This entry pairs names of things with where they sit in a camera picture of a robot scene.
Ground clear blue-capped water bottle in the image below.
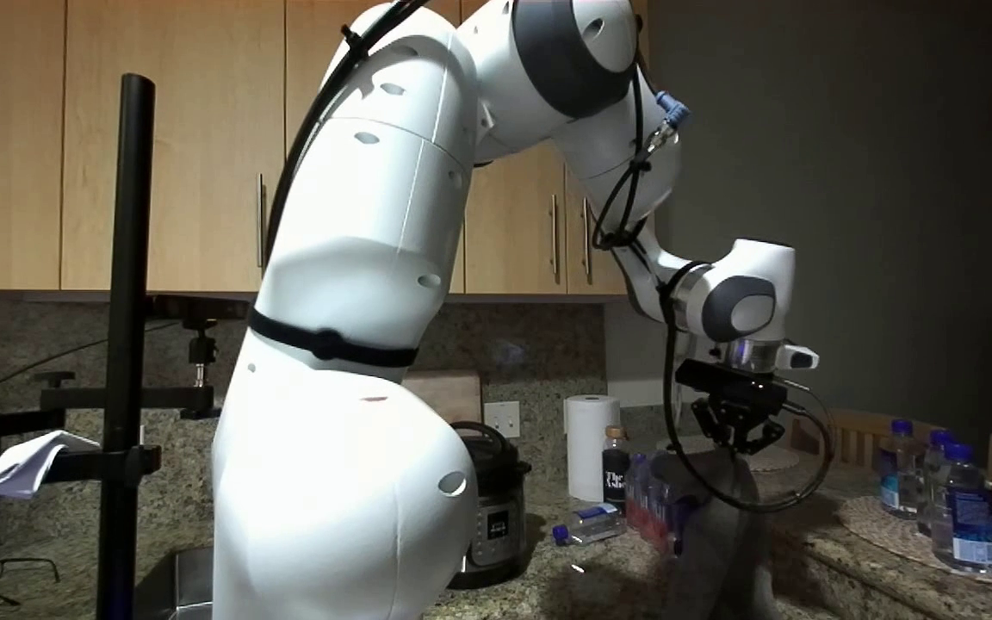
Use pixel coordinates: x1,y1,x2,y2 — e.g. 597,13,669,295
915,428,963,544
876,415,925,518
932,438,992,578

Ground white wall outlet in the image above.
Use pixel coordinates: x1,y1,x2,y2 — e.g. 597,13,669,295
481,400,524,443

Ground wooden cutting board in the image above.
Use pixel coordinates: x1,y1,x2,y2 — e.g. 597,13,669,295
403,371,481,430

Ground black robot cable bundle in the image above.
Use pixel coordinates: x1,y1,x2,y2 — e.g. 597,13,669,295
262,0,837,518

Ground thin black wire loop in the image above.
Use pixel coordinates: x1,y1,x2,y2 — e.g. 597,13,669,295
0,552,64,608

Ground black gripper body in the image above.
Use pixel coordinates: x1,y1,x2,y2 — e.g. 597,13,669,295
688,384,792,438

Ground small blue-capped lying bottle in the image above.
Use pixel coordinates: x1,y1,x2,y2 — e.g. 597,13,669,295
549,507,627,552

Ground black vertical stand pole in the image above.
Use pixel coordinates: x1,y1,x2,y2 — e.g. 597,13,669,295
95,73,158,620

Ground white crumpled paper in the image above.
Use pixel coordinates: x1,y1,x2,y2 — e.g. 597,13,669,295
0,428,104,501

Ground white paper towel roll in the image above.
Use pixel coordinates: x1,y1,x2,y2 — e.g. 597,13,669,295
560,391,627,509

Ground black horizontal stand rod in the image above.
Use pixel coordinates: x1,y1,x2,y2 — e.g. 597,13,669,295
36,368,228,421

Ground light wooden wall cabinets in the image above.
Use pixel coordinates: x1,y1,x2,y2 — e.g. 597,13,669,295
0,0,662,304

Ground black steel pressure cooker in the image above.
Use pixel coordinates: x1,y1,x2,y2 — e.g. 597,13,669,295
448,421,533,591

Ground grey metal base plate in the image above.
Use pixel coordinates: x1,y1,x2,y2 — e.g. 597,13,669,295
131,544,220,620

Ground grey cloth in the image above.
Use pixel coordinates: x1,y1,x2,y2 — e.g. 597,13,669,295
669,449,778,620

